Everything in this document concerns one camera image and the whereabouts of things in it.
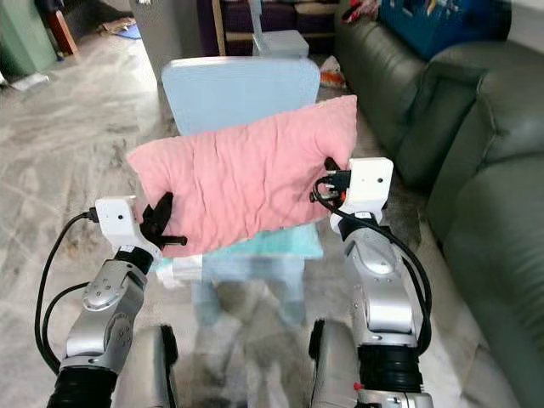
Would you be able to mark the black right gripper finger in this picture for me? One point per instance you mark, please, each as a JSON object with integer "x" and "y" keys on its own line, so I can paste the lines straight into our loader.
{"x": 331, "y": 166}

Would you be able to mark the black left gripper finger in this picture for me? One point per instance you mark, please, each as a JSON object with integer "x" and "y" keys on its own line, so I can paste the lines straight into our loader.
{"x": 165, "y": 208}

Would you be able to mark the pink pillow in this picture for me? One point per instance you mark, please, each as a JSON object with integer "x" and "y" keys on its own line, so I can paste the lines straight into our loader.
{"x": 246, "y": 178}

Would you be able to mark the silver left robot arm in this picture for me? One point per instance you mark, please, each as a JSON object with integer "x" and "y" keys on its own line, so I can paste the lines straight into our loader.
{"x": 106, "y": 314}

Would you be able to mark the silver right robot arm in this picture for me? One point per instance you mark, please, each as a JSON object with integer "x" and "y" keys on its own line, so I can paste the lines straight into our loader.
{"x": 382, "y": 289}

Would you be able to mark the teal quilted pillow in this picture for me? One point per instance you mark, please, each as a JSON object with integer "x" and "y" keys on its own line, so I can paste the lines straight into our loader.
{"x": 272, "y": 245}

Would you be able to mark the dark green leather sofa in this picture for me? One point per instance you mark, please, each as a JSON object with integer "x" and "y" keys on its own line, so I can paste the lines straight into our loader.
{"x": 374, "y": 85}

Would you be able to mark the grey green leather sofa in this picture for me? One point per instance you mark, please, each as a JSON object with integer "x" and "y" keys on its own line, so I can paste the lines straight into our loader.
{"x": 493, "y": 272}

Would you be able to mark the orange white packet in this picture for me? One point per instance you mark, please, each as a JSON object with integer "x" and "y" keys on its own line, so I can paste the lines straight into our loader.
{"x": 331, "y": 75}

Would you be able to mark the light blue child chair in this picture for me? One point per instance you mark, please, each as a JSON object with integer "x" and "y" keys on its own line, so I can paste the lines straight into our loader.
{"x": 280, "y": 42}
{"x": 238, "y": 89}

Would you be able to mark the silver left robot leg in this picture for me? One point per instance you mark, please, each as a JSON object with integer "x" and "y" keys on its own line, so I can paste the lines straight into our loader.
{"x": 153, "y": 365}

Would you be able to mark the silver robot leg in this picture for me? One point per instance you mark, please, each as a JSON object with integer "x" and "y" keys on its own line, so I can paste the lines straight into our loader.
{"x": 331, "y": 374}
{"x": 153, "y": 365}

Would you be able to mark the colourful clothes pile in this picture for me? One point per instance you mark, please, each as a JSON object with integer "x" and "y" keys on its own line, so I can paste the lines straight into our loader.
{"x": 359, "y": 8}

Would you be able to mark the blue suitcase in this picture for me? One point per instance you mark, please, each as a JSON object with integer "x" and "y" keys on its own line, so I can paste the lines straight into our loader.
{"x": 442, "y": 25}

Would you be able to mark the dark purple wooden bench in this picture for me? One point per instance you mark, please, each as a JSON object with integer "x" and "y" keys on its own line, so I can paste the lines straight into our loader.
{"x": 229, "y": 17}

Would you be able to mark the blue floor mat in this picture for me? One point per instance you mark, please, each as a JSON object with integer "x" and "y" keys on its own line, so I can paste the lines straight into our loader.
{"x": 127, "y": 31}

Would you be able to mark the white paper sheet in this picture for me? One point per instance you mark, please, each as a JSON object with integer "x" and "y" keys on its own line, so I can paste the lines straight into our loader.
{"x": 32, "y": 82}

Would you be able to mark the silver right robot leg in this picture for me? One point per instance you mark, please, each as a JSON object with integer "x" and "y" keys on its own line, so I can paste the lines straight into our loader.
{"x": 331, "y": 374}

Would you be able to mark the brown wooden stick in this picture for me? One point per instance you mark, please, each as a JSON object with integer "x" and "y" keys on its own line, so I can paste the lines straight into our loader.
{"x": 61, "y": 36}

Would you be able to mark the green cabinet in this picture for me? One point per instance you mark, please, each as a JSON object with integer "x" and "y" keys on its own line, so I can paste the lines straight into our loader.
{"x": 21, "y": 34}

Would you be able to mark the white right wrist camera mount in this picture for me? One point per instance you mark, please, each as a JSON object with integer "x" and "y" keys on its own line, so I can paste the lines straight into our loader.
{"x": 370, "y": 183}

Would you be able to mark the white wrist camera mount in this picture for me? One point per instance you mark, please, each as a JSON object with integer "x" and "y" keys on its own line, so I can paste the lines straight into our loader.
{"x": 370, "y": 183}
{"x": 115, "y": 219}

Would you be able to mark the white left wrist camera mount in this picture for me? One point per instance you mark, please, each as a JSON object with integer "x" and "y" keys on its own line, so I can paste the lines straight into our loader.
{"x": 115, "y": 219}

